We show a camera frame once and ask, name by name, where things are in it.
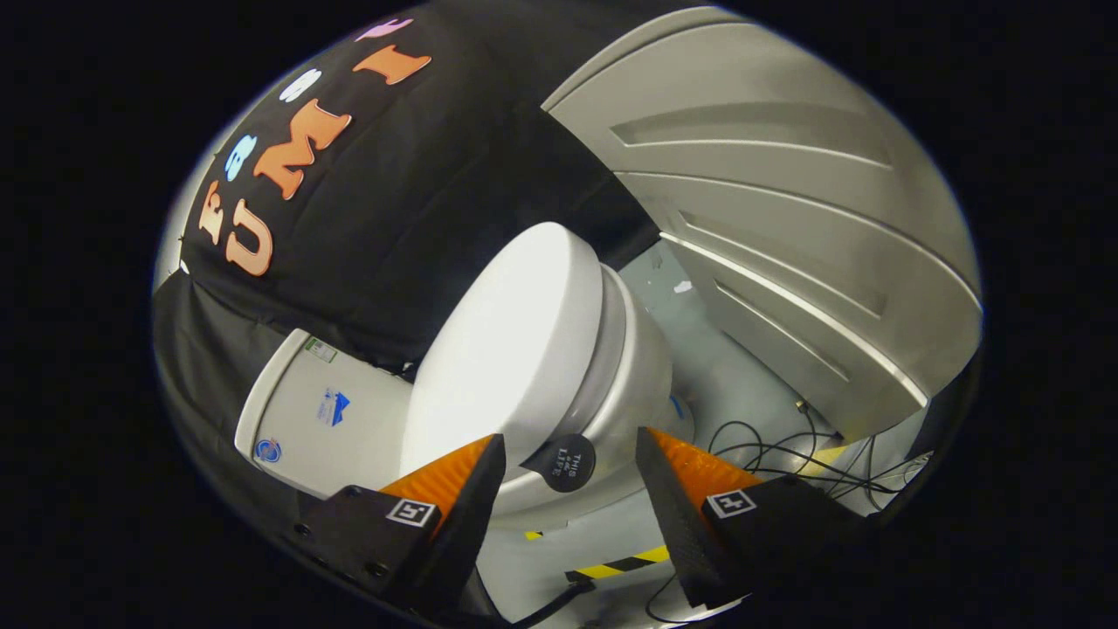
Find yellow black hazard tape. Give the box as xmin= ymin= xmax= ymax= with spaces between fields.
xmin=563 ymin=544 xmax=672 ymax=584

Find black backdrop cloth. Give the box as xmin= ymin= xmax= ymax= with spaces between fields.
xmin=153 ymin=0 xmax=726 ymax=543

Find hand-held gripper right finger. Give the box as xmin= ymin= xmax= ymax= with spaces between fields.
xmin=635 ymin=426 xmax=874 ymax=610

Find white toilet lid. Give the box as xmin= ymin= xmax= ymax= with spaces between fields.
xmin=397 ymin=221 xmax=605 ymax=493

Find thick black cable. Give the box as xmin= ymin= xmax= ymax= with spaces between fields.
xmin=511 ymin=581 xmax=597 ymax=629

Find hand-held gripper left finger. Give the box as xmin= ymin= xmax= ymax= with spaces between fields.
xmin=293 ymin=433 xmax=507 ymax=626

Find thin black floor cables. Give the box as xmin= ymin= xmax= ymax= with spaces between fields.
xmin=646 ymin=419 xmax=935 ymax=525

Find white panelled cabinet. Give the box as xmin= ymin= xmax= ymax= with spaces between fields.
xmin=542 ymin=7 xmax=983 ymax=438

